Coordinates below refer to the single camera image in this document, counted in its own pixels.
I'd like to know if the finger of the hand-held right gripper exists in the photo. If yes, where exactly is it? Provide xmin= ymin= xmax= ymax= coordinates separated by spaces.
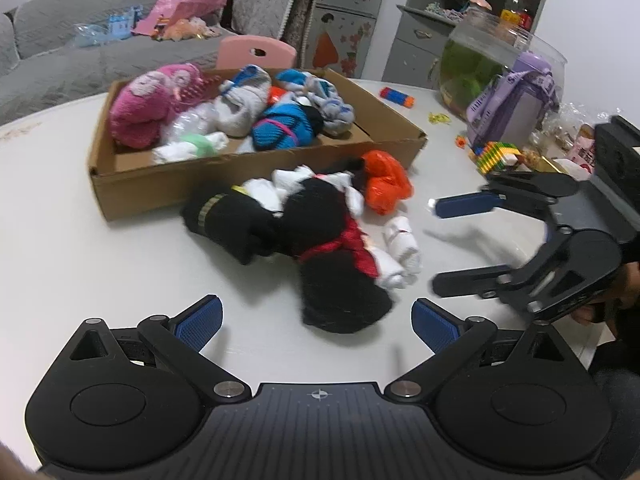
xmin=430 ymin=173 xmax=582 ymax=222
xmin=432 ymin=230 xmax=619 ymax=312

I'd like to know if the colourful puzzle cube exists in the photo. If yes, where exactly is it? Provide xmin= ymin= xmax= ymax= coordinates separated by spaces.
xmin=475 ymin=141 xmax=518 ymax=175

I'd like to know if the white sock green tie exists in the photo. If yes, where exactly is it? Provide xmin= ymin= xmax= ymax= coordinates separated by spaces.
xmin=151 ymin=131 xmax=229 ymax=164

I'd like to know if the white sock bundle pink tie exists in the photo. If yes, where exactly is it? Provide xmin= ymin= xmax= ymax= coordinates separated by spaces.
xmin=367 ymin=215 xmax=423 ymax=292

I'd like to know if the pile of colourful trinkets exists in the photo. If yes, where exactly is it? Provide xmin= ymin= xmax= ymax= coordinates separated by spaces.
xmin=425 ymin=2 xmax=471 ymax=21

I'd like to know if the small white sock bundle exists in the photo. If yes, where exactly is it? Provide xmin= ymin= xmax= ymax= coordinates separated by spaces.
xmin=320 ymin=171 xmax=367 ymax=217

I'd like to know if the blue knitted sock pink tie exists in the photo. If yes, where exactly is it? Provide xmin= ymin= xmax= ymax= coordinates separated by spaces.
xmin=251 ymin=104 xmax=326 ymax=152

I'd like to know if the grey cabinet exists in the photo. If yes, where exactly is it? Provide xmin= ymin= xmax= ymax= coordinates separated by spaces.
xmin=382 ymin=0 xmax=558 ymax=86

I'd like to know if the grey quilted sofa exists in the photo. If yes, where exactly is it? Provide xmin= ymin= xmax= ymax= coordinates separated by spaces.
xmin=0 ymin=0 xmax=321 ymax=126

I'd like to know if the person's dark trouser leg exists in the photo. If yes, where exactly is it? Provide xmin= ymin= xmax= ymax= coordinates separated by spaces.
xmin=590 ymin=330 xmax=640 ymax=466

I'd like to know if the clear blue plastic bag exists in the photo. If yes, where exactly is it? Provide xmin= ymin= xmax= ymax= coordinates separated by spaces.
xmin=74 ymin=22 xmax=113 ymax=48

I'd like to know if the clear snack packet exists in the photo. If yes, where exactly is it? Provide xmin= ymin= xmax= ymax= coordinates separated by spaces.
xmin=532 ymin=102 xmax=618 ymax=153

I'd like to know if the cardboard box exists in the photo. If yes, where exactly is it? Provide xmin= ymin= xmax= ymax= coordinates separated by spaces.
xmin=87 ymin=66 xmax=428 ymax=222

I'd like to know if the white knitted sock blue trim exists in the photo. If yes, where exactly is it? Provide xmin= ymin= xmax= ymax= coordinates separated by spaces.
xmin=215 ymin=65 xmax=273 ymax=137

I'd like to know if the purple water bottle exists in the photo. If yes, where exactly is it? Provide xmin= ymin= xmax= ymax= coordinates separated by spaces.
xmin=467 ymin=52 xmax=559 ymax=148

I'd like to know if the glass fish bowl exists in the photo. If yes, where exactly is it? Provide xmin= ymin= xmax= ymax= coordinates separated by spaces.
xmin=440 ymin=12 xmax=568 ymax=121

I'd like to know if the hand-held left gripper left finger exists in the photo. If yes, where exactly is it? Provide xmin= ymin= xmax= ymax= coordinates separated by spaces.
xmin=69 ymin=295 xmax=252 ymax=404

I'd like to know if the pink plastic chair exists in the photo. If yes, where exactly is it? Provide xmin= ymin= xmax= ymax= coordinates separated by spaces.
xmin=216 ymin=35 xmax=298 ymax=71

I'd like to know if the pink snack packet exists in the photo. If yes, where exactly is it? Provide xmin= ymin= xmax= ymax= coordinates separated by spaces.
xmin=567 ymin=126 xmax=601 ymax=167

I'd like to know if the yellow snack box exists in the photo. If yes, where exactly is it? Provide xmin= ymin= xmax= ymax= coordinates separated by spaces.
xmin=520 ymin=152 xmax=566 ymax=173

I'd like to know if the black fuzzy sock red ribbon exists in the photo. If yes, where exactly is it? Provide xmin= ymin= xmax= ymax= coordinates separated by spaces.
xmin=277 ymin=175 xmax=396 ymax=336

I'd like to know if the orange blue toy block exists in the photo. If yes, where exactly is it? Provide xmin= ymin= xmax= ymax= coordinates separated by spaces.
xmin=379 ymin=87 xmax=417 ymax=109

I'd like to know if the flower-sticker refrigerator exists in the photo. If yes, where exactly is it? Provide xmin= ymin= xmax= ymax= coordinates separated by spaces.
xmin=270 ymin=0 xmax=396 ymax=78

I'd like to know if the orange sock bundle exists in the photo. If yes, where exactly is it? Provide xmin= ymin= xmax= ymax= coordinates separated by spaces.
xmin=360 ymin=150 xmax=414 ymax=216

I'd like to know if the white flower-print desktop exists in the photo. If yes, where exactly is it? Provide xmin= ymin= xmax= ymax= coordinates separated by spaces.
xmin=0 ymin=77 xmax=640 ymax=480

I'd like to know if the pink plastic bag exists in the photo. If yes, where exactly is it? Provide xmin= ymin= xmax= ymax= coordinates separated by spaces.
xmin=136 ymin=0 xmax=228 ymax=36

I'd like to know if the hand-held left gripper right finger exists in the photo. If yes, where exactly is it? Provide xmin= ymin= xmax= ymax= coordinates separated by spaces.
xmin=384 ymin=297 xmax=567 ymax=404

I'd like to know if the small black sock bundle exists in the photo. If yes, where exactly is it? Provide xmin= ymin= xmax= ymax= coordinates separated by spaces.
xmin=299 ymin=105 xmax=326 ymax=133
xmin=317 ymin=156 xmax=368 ymax=183

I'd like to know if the pink fuzzy sock bundle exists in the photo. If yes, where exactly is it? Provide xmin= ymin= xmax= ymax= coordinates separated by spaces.
xmin=109 ymin=62 xmax=203 ymax=150

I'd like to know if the black sock olive band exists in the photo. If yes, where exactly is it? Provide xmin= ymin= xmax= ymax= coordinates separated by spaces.
xmin=181 ymin=182 xmax=283 ymax=266

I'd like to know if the person's right hand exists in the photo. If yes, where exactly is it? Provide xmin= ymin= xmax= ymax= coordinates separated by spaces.
xmin=574 ymin=264 xmax=640 ymax=334

